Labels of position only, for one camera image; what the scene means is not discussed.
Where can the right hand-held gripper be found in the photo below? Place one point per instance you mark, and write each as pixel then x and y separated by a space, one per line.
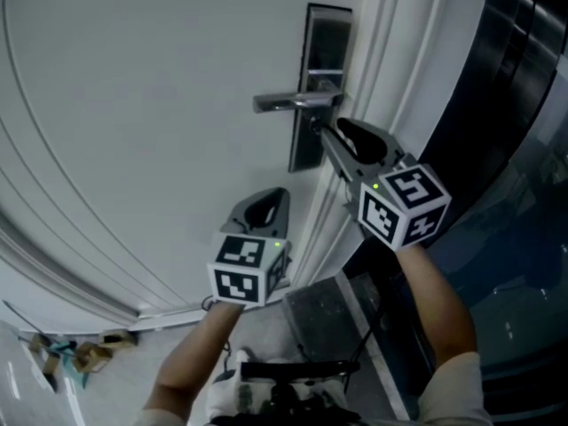
pixel 404 211

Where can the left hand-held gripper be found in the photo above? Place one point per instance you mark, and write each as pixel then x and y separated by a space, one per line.
pixel 237 271

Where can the person's left forearm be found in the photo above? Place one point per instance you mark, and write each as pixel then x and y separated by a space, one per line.
pixel 191 362

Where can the person's right forearm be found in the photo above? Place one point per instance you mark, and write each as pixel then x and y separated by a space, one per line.
pixel 444 309

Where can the white panelled door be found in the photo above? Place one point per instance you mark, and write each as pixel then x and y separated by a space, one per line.
pixel 421 51

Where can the steel door lock plate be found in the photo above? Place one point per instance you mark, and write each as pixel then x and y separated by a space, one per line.
pixel 328 42

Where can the dark stone plinth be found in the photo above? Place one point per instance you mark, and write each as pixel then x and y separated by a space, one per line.
pixel 319 317

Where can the person's white shoe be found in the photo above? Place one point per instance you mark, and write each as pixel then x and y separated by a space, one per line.
pixel 244 355

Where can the brown cardboard box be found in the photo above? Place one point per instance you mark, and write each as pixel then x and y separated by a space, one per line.
pixel 49 365
pixel 117 339
pixel 92 358

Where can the teal box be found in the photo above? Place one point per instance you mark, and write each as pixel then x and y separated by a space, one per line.
pixel 68 355

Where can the person's light clothing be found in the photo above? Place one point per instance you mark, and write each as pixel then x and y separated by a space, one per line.
pixel 452 393

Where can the black chest camera mount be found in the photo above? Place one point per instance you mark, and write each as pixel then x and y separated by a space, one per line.
pixel 293 368

